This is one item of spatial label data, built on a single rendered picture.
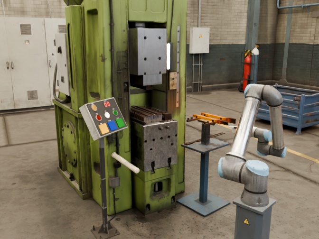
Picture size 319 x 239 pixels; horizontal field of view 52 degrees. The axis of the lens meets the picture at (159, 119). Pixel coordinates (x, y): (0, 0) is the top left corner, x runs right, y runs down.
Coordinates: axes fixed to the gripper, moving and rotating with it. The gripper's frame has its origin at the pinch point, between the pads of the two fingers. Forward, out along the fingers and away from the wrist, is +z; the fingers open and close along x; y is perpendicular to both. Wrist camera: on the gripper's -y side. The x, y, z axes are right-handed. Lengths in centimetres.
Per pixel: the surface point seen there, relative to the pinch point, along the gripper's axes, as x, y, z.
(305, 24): 798, -111, 334
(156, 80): -45, -39, 54
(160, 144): -45, 22, 48
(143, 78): -59, -42, 56
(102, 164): -106, 27, 52
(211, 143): 3.9, 26.4, 27.8
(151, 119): -51, -3, 55
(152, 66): -49, -52, 55
